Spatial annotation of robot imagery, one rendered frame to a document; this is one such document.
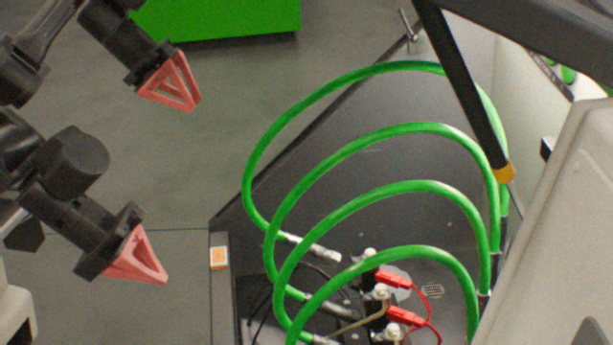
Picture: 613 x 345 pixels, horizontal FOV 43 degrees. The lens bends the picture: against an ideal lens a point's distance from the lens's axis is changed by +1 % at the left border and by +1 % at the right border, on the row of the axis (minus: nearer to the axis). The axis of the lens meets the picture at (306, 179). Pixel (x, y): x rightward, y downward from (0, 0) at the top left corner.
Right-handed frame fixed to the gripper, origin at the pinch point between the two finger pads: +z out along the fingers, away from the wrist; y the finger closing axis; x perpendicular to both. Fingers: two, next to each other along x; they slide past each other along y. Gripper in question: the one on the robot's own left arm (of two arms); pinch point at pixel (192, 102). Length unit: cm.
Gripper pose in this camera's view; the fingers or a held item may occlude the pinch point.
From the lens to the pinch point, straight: 115.8
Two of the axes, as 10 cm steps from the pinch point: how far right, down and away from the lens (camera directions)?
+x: -7.0, 6.6, 2.7
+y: 0.6, -3.3, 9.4
